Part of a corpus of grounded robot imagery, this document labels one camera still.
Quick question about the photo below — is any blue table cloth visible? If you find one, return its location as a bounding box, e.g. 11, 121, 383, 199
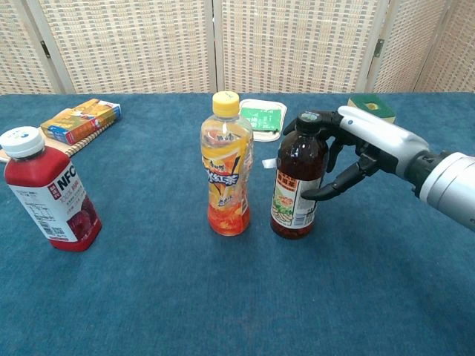
0, 92, 475, 356

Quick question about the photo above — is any white plastic tray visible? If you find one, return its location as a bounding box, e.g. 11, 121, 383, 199
237, 98, 289, 143

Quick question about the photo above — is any dark tea bottle black cap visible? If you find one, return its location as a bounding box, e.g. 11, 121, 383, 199
269, 110, 330, 240

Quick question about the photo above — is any orange tea bottle yellow cap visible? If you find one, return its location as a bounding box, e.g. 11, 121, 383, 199
200, 90, 255, 237

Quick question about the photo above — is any green yellow sponge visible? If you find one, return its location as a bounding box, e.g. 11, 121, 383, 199
347, 93, 396, 124

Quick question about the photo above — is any orange blue carton box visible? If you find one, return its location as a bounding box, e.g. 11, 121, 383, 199
39, 98, 122, 146

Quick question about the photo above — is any kraft spiral notebook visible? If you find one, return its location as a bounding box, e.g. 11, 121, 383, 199
0, 120, 116, 164

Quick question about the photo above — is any woven folding screen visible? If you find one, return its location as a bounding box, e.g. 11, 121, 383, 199
0, 0, 475, 96

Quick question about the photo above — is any red juice bottle white cap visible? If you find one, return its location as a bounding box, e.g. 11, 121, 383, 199
0, 125, 102, 253

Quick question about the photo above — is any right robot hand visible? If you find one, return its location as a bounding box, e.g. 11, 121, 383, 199
282, 106, 432, 202

